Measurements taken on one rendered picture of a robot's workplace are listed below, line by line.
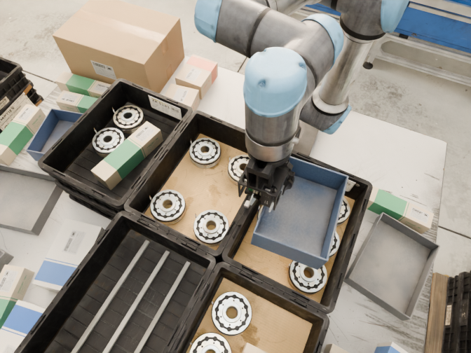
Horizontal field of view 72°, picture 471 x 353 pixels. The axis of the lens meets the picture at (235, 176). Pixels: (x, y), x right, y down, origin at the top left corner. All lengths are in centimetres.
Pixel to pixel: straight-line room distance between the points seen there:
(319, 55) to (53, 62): 259
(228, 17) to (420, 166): 109
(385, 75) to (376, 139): 147
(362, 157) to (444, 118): 148
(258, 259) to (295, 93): 63
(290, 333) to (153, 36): 114
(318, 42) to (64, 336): 87
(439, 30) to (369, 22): 187
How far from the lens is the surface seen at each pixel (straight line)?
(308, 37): 48
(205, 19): 53
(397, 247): 123
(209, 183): 103
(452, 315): 186
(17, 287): 116
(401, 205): 123
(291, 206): 74
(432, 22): 266
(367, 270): 116
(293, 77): 39
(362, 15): 83
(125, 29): 147
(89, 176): 113
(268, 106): 39
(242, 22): 50
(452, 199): 239
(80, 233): 109
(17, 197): 135
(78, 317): 99
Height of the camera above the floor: 174
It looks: 60 degrees down
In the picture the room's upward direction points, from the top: 4 degrees clockwise
